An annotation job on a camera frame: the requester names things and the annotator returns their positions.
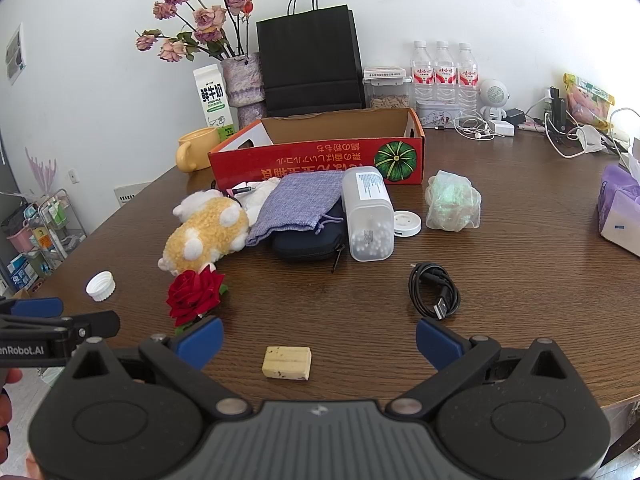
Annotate white round lid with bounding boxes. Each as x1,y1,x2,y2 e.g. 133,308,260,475
392,210,422,237

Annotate white green milk carton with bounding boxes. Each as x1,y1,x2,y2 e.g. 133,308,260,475
193,65,236,142

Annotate white face mask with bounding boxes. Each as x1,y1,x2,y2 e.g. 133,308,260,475
575,125,606,155

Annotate yellow pink snack packet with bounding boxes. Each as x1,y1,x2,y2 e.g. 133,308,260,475
562,73,616,128

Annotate white card on wall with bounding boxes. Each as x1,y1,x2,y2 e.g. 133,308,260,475
114,181,153,207

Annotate person's left hand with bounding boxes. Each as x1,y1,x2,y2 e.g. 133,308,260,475
0,367,24,442

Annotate red artificial rose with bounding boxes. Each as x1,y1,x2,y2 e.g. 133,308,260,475
166,265,228,333

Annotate white yellow plush toy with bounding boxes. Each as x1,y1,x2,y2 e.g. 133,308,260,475
158,190,251,277

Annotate white printed tin box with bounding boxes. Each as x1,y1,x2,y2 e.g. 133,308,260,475
416,101,463,128

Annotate black usb cable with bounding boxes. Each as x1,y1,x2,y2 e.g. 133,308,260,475
407,261,461,321

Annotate dried pink flower bouquet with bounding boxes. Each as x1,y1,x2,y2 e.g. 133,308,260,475
135,0,257,63

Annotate wire storage cart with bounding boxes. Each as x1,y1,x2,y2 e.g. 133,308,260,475
0,189,86,296

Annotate black upright device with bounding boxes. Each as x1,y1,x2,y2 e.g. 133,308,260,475
550,87,568,133

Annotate beige eraser block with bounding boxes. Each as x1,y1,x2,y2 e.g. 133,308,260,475
262,346,312,380

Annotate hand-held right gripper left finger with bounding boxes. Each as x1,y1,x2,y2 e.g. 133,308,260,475
57,316,253,418

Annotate white wired earphones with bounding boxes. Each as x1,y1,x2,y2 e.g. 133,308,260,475
454,112,493,140

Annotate red cardboard box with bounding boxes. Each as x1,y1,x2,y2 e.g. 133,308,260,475
208,107,426,192

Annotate dark blue zip pouch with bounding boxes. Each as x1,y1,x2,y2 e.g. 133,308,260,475
271,200,348,273

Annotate clear seed container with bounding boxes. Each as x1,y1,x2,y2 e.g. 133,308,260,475
362,66,412,111

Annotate white cloth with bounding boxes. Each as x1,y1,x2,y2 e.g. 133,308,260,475
241,177,281,226

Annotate purple plant wall sticker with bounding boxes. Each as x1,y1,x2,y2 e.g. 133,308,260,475
25,147,58,193

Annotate white charging cable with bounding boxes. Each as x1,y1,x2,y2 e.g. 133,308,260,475
525,87,588,159

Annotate translucent cotton swab container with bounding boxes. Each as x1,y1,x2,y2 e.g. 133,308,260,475
341,166,396,262

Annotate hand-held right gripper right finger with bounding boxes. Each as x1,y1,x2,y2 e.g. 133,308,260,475
389,316,577,418

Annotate black paper bag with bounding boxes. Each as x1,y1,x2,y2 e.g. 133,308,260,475
256,0,367,118

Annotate purple mottled vase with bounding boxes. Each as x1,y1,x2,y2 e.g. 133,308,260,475
221,52,267,131

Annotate purple tissue pack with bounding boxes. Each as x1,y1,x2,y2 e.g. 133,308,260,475
597,152,640,253

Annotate grey wall electrical panel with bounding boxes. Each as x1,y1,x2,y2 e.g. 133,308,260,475
5,23,25,86

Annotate white robot-shaped speaker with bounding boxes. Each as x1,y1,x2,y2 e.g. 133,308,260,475
477,78,511,120

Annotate yellow ceramic mug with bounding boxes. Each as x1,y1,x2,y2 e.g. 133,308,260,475
175,127,222,173

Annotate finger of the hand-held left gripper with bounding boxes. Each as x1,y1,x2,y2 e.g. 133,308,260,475
0,297,65,331
60,310,121,341

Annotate white ribbed bottle cap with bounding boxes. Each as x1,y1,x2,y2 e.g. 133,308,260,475
86,271,117,302

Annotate purple fabric pouch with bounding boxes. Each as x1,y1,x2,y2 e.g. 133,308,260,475
246,171,347,247

